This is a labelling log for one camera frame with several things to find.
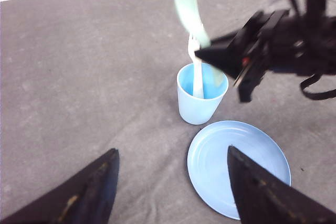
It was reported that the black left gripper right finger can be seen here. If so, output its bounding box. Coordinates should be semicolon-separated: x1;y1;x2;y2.
227;146;335;223

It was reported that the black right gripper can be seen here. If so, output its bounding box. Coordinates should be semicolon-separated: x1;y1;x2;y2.
195;10;335;103

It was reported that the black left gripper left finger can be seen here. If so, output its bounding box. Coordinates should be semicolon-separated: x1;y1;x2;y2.
1;148;120;223

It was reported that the white plastic fork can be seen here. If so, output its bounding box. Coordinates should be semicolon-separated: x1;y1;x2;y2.
187;33;204;99

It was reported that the mint green plastic spoon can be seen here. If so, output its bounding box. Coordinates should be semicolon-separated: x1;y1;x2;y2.
174;0;224;88

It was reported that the light blue plastic cup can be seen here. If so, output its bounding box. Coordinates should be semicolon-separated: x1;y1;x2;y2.
176;63;229;125

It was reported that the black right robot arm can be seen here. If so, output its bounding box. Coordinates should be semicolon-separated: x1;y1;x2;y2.
196;0;335;103

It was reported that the blue plastic plate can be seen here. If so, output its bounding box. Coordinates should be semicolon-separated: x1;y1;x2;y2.
187;120;291;220

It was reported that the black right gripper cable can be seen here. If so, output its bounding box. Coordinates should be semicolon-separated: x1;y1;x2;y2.
288;0;336;101

